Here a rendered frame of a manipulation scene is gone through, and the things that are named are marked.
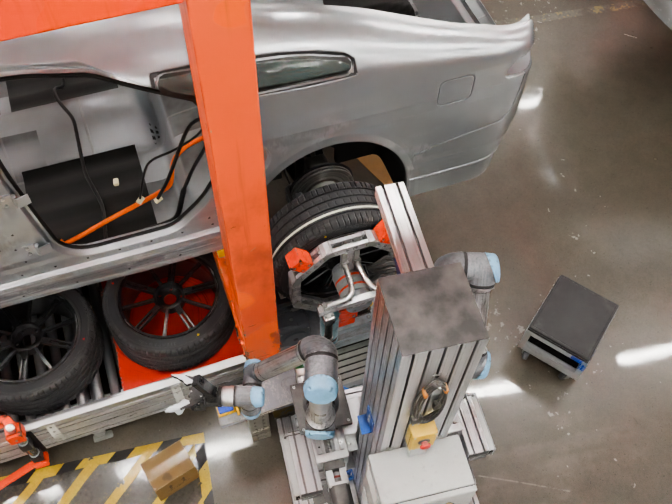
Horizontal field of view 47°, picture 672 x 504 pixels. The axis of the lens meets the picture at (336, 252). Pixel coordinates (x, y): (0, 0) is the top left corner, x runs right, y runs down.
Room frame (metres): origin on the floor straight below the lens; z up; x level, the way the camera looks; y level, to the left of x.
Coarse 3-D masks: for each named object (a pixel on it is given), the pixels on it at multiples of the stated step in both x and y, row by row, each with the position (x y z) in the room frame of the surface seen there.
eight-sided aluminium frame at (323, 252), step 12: (336, 240) 1.82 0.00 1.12; (348, 240) 1.83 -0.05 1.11; (360, 240) 1.85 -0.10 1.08; (372, 240) 1.83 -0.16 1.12; (312, 252) 1.78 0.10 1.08; (324, 252) 1.76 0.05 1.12; (336, 252) 1.76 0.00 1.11; (348, 252) 1.78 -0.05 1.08; (288, 276) 1.73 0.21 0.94; (300, 276) 1.70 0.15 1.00; (384, 276) 1.91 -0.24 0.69; (300, 288) 1.70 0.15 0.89; (300, 300) 1.70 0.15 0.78; (312, 300) 1.77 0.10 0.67; (324, 300) 1.79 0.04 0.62
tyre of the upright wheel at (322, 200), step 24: (312, 192) 2.03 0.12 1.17; (336, 192) 2.03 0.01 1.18; (360, 192) 2.06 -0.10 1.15; (288, 216) 1.94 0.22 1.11; (312, 216) 1.92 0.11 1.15; (336, 216) 1.91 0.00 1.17; (360, 216) 1.92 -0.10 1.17; (288, 240) 1.83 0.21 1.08; (312, 240) 1.81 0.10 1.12; (288, 288) 1.77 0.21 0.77
